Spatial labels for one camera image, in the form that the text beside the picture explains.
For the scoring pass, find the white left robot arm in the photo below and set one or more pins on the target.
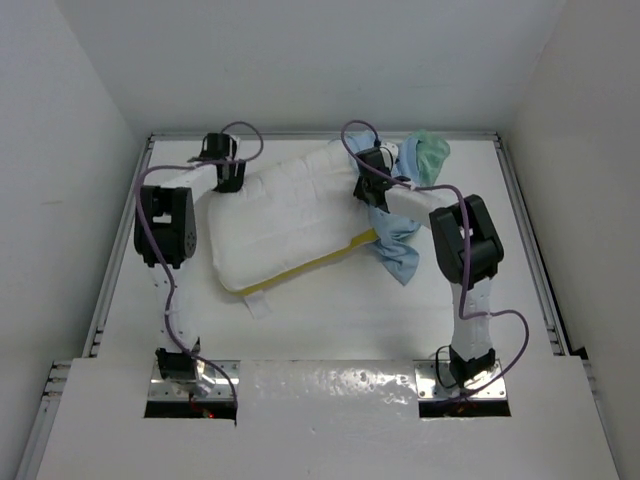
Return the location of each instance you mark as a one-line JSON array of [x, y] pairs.
[[166, 239]]

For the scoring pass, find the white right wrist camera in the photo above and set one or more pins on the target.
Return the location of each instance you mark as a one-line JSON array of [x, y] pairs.
[[390, 152]]

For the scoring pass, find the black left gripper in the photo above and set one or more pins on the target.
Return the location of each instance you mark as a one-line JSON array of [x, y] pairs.
[[237, 182]]

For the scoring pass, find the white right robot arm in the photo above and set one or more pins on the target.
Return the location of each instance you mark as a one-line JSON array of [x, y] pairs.
[[467, 247]]

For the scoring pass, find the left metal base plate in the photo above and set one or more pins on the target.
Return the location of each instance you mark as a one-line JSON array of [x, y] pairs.
[[205, 384]]

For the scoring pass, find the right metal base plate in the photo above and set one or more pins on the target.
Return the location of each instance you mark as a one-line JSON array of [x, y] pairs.
[[435, 383]]

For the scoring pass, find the white pillow with yellow band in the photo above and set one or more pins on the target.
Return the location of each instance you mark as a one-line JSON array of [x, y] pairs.
[[286, 219]]

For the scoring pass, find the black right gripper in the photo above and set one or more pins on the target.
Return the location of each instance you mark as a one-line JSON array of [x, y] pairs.
[[357, 190]]

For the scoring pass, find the blue and green pillowcase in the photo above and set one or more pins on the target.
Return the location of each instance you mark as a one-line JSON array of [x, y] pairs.
[[408, 203]]

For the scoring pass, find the metal base plate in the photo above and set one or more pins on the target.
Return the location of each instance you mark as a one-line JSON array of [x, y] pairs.
[[205, 384], [435, 383]]

